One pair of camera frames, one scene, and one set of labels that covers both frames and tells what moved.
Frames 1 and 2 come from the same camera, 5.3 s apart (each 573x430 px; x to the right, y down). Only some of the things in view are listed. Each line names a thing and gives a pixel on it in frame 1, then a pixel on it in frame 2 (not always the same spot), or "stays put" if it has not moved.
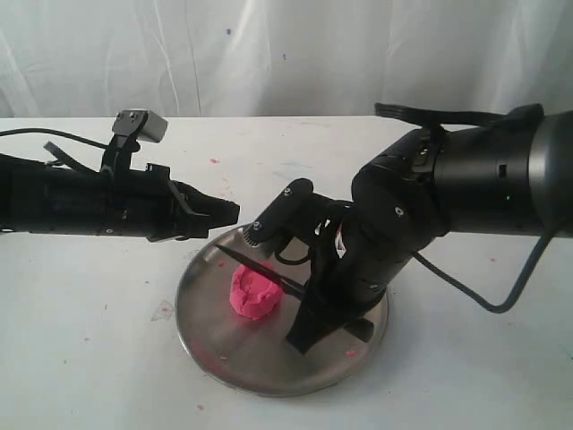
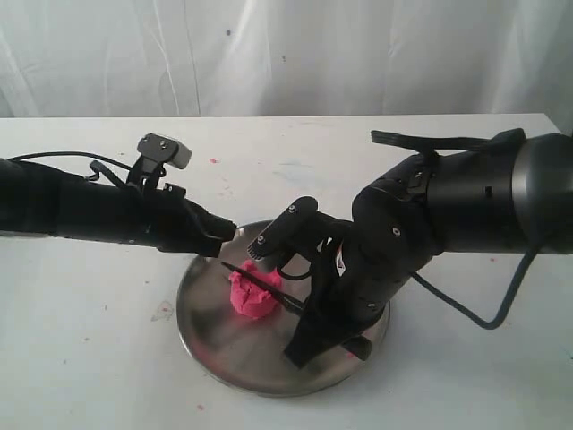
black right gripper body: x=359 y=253 stays put
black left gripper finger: x=185 y=227 -> x=194 y=242
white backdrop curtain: x=267 y=58 stays put
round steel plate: x=250 y=354 stays put
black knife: x=267 y=271 -> x=292 y=304
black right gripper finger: x=361 y=327 -> x=359 y=346
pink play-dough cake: x=253 y=295 stays put
